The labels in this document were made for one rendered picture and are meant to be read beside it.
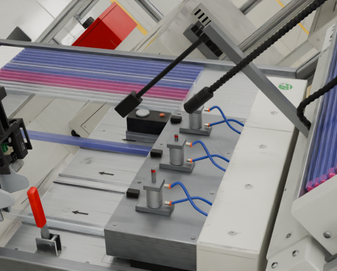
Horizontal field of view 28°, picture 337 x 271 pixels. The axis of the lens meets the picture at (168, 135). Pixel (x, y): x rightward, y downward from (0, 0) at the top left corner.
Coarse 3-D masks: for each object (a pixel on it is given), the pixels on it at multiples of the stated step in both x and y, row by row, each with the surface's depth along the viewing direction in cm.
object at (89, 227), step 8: (8, 208) 103; (8, 216) 103; (16, 216) 102; (24, 216) 102; (32, 216) 101; (48, 216) 101; (56, 216) 101; (48, 224) 101; (56, 224) 100; (64, 224) 100; (72, 224) 99; (80, 224) 99; (88, 224) 99; (96, 224) 99; (104, 224) 99; (88, 232) 99; (96, 232) 99
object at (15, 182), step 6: (12, 174) 102; (18, 174) 101; (0, 180) 102; (6, 180) 103; (12, 180) 102; (18, 180) 102; (24, 180) 102; (0, 186) 102; (6, 186) 103; (12, 186) 103; (18, 186) 103; (24, 186) 102
